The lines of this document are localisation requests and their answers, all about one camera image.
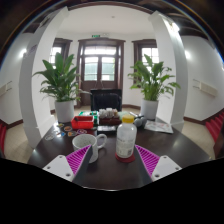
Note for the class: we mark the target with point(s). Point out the flat round red coaster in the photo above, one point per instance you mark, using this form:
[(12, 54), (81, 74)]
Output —
[(125, 159)]

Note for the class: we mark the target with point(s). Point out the clear bottle with yellow cap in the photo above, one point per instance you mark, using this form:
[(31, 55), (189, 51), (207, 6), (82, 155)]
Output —
[(126, 140)]

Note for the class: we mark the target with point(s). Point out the dark wooden framed window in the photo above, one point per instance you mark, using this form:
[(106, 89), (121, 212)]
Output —
[(150, 53), (56, 50)]

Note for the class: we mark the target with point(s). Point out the grey round object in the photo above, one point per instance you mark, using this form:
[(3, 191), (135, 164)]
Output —
[(138, 120)]

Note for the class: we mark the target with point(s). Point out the green exit sign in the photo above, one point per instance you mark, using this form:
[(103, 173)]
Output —
[(96, 35)]

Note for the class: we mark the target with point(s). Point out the black chair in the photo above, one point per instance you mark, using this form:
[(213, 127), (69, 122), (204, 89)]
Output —
[(106, 100)]

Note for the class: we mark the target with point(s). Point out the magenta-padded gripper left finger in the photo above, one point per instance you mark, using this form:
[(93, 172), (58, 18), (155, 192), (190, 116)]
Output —
[(58, 166)]

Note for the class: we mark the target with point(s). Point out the brown box with white packets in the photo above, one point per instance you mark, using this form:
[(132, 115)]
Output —
[(109, 118)]

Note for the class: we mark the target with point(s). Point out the dark wooden glazed door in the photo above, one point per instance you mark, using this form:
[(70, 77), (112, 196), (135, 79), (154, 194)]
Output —
[(100, 60)]

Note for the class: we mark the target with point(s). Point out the black phone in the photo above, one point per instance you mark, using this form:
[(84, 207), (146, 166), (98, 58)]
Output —
[(106, 129)]

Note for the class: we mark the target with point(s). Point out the white paper leaflet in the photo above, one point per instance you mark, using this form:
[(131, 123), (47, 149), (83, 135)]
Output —
[(158, 126)]

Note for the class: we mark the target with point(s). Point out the red box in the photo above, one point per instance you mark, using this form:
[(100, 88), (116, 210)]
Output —
[(82, 122)]

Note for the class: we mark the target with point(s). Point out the potted plant in white pot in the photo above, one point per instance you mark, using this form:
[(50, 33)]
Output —
[(149, 109), (64, 111)]

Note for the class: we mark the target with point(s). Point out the white wall-mounted rail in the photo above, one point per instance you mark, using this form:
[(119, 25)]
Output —
[(207, 88), (5, 88)]

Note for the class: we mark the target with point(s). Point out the green box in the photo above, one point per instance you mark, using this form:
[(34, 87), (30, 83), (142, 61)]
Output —
[(87, 113)]

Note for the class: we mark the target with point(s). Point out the white speckled mug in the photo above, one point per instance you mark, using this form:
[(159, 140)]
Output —
[(83, 141)]

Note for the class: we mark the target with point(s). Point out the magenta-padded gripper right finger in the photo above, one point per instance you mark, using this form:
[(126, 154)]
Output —
[(165, 166)]

